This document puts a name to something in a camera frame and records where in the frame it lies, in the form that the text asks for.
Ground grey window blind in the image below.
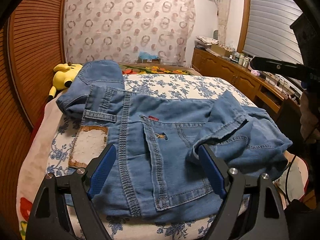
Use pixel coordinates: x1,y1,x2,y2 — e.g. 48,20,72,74
243,0,303,64

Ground blue denim pants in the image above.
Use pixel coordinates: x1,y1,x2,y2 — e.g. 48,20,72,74
81,86,292,223

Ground folded blue denim garment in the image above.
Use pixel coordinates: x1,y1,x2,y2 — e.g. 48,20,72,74
56,60,125,119

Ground wooden sideboard cabinet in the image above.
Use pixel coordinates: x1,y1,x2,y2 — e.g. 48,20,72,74
191,48,300,132

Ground cardboard box on cabinet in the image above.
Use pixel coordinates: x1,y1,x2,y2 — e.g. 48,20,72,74
210,44,233,57

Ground floral bed blanket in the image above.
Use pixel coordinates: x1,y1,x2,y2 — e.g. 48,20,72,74
16,66,308,239

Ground right hand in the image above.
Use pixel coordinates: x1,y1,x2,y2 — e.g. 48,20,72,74
300,89,319,144

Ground blue item on box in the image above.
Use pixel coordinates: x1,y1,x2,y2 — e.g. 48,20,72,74
137,51,161,63

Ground circle patterned sheer curtain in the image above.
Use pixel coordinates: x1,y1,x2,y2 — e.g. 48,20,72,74
64,0,196,66

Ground yellow plush toy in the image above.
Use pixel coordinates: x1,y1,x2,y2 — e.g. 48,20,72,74
48,63,82,101

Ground beige side curtain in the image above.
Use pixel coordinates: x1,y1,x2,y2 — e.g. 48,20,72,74
217,0,231,44

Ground brown louvered wardrobe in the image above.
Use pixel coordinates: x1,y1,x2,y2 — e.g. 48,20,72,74
1,0,65,239

